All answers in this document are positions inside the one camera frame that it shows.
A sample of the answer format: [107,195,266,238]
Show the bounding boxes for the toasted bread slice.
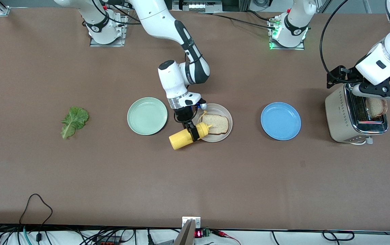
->
[366,98,388,119]
[201,114,230,135]

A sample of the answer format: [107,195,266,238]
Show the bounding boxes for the yellow squeeze bottle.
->
[169,110,213,150]

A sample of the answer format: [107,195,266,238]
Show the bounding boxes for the green lettuce leaf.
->
[61,107,89,140]

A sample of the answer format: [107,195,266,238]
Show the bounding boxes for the beige plate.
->
[195,103,233,143]

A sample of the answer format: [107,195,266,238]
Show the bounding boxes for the mint green plate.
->
[127,97,168,136]

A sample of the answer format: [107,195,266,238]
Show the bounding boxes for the blue plate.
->
[260,102,302,141]

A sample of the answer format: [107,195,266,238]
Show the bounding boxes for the cream steel toaster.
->
[325,83,389,146]

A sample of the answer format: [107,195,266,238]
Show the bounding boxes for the lit control box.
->
[173,0,222,12]

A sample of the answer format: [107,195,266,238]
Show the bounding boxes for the silver post foot bracket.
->
[182,217,201,229]

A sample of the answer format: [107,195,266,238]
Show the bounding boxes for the aluminium camera post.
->
[174,219,196,245]

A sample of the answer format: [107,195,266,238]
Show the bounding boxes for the red clip wires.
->
[212,230,241,245]

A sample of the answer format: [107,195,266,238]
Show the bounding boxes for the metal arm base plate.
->
[268,19,306,50]
[89,15,127,47]

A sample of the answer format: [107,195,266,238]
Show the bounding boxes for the black arm base cable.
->
[198,12,278,30]

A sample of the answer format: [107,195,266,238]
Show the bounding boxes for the black coiled cable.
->
[322,230,355,241]

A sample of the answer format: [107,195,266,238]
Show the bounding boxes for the thin black looped cable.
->
[19,193,53,239]

